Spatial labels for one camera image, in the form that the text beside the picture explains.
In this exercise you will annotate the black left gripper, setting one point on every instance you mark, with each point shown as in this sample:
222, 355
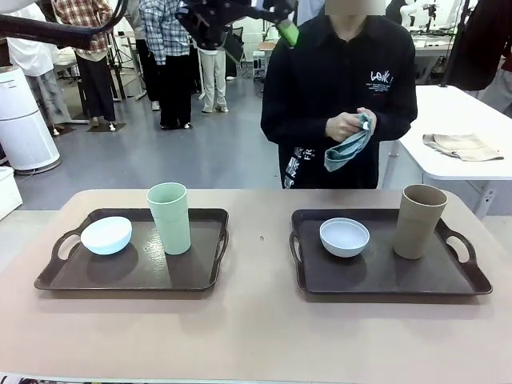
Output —
208, 20

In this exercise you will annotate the teal cloth mat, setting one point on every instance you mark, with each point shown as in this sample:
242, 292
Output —
346, 154

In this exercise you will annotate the beige cloth mat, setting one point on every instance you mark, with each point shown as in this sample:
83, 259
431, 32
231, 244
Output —
464, 146

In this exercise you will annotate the white grey bowl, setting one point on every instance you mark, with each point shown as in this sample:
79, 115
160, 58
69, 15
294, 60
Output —
344, 240

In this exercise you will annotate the tall brown cup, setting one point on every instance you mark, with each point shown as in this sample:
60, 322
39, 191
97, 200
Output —
418, 224

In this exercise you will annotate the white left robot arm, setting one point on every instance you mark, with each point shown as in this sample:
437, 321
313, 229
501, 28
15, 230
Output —
40, 28

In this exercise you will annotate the person left forearm black sleeve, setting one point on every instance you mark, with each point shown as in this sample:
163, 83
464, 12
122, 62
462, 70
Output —
396, 116

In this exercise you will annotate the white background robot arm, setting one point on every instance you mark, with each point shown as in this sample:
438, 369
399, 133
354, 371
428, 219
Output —
408, 14

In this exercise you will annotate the person right forearm black sleeve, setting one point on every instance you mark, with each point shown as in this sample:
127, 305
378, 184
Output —
294, 124

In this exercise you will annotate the person right hand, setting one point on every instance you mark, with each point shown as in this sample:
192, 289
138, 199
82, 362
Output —
344, 126

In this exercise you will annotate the person left hand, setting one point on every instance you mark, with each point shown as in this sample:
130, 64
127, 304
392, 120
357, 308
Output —
371, 118

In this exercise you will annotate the person in black sweatshirt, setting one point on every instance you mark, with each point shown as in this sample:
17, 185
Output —
340, 68

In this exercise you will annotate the bystander in beige trousers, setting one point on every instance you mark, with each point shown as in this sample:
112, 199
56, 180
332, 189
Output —
214, 80

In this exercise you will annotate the bystander in blue plaid shirt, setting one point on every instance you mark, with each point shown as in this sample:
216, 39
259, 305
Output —
168, 60

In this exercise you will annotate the white side table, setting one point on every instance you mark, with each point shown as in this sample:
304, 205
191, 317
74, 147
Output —
452, 116

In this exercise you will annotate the bystander in dark jacket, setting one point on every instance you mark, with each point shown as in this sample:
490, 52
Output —
486, 44

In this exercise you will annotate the bystander in red plaid shirt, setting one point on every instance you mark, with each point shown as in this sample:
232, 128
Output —
94, 76

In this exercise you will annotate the tall green cup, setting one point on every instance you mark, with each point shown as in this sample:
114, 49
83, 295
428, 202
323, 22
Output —
170, 220

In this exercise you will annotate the bystander in white shirt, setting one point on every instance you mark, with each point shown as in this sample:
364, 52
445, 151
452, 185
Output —
36, 68

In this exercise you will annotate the light blue bowl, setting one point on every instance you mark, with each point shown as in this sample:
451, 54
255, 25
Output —
106, 236

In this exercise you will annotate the white cylindrical air purifier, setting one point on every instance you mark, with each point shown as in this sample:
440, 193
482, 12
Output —
24, 128

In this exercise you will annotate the white box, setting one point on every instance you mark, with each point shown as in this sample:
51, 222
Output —
8, 192

